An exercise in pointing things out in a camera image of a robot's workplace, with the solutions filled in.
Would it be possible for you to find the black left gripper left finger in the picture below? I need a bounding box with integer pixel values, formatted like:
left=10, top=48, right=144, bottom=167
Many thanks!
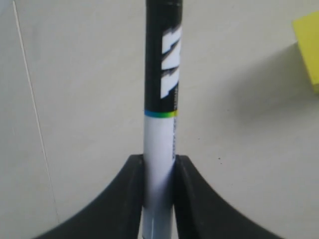
left=38, top=154, right=144, bottom=239

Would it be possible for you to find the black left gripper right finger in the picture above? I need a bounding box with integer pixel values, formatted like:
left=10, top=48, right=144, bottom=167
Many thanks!
left=174, top=155, right=279, bottom=239

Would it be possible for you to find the black and white marker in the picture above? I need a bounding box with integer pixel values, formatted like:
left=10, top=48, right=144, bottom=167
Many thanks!
left=142, top=0, right=183, bottom=239

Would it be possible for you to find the yellow cube block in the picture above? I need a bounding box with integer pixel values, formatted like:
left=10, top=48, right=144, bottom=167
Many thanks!
left=292, top=11, right=319, bottom=94

